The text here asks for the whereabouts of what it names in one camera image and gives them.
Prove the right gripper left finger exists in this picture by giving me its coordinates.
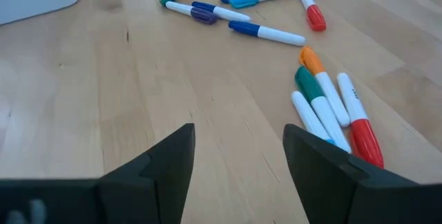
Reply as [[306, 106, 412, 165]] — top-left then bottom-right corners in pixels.
[[0, 123, 197, 224]]

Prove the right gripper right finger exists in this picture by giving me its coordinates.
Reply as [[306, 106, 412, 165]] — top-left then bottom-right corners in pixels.
[[282, 123, 442, 224]]

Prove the red cap mini marker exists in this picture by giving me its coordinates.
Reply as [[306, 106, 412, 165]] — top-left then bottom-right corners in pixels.
[[336, 72, 385, 169], [296, 0, 327, 32]]

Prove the orange cap mini marker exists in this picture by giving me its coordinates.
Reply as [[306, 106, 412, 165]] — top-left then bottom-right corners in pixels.
[[298, 46, 352, 129]]

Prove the purple cap mini marker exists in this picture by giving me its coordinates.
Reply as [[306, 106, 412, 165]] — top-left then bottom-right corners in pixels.
[[164, 1, 219, 26]]

